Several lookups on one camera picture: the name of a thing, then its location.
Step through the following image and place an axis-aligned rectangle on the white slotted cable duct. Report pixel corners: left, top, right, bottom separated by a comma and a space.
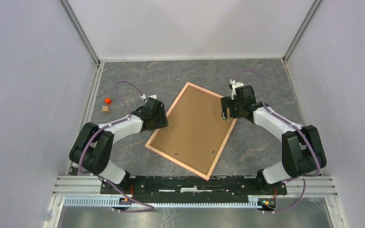
64, 196, 276, 209

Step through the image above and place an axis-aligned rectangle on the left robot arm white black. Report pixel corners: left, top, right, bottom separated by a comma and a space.
69, 95, 168, 194

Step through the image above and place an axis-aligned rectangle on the brown cardboard backing board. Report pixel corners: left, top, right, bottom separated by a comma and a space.
148, 85, 235, 175

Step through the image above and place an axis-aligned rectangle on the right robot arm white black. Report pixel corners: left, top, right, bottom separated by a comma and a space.
221, 80, 327, 194

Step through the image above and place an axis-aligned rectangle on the pink wooden picture frame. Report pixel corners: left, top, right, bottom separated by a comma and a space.
144, 82, 238, 181

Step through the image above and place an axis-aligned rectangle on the small wooden cube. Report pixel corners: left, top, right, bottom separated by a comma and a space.
102, 105, 110, 114

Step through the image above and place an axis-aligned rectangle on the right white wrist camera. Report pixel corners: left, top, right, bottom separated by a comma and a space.
230, 79, 244, 100

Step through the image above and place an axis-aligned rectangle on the aluminium rail frame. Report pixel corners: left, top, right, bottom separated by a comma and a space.
43, 0, 104, 228

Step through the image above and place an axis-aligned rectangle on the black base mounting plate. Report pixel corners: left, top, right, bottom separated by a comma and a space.
118, 175, 288, 203

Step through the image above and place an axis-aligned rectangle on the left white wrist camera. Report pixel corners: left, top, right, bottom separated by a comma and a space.
141, 94, 157, 101

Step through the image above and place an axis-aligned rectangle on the small red cube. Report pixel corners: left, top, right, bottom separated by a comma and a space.
104, 97, 112, 105

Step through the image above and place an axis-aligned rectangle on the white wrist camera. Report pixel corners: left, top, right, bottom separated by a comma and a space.
141, 94, 157, 101
230, 79, 244, 100

